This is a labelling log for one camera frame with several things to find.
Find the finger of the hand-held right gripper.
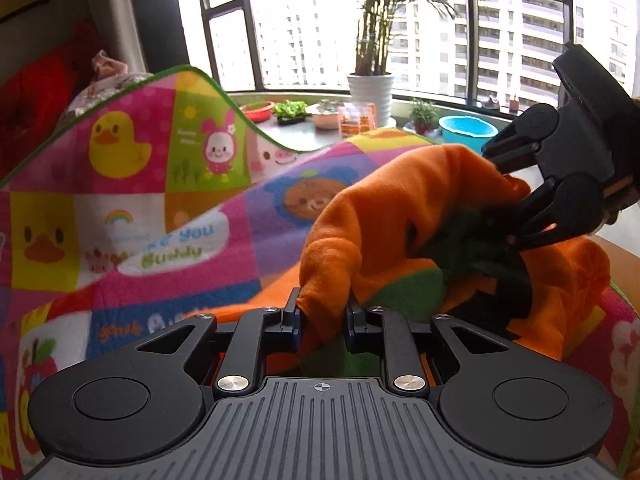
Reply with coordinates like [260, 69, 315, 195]
[481, 120, 545, 176]
[506, 177, 597, 252]

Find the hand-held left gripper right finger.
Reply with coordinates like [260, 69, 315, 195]
[346, 297, 517, 397]

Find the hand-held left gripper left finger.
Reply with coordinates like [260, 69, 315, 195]
[134, 289, 303, 397]

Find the orange fleece garment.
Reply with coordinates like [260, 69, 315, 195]
[295, 142, 614, 395]

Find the person's right hand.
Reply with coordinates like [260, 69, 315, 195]
[601, 179, 632, 227]

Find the blue plastic basin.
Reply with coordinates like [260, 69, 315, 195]
[438, 115, 500, 149]

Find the small leafy potted plant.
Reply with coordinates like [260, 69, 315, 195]
[407, 97, 442, 136]

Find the palm plant in white pot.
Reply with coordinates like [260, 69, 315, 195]
[345, 0, 481, 128]

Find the orange transparent box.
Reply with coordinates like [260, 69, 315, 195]
[337, 102, 379, 140]

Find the colourful cartoon printed blanket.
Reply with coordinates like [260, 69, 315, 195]
[0, 65, 640, 480]

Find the pink pot with succulent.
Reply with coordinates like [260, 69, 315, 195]
[307, 100, 347, 131]

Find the tray of green seedlings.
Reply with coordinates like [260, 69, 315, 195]
[272, 100, 309, 126]

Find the red plastic basin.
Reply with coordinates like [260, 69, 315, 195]
[239, 101, 276, 124]

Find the floral cushion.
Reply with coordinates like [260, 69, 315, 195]
[64, 72, 157, 123]

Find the pink crumpled cloth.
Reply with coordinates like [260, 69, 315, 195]
[91, 50, 132, 81]

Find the red sofa cushion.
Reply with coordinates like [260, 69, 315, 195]
[0, 19, 103, 182]

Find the white curtain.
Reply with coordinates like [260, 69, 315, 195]
[97, 0, 149, 77]

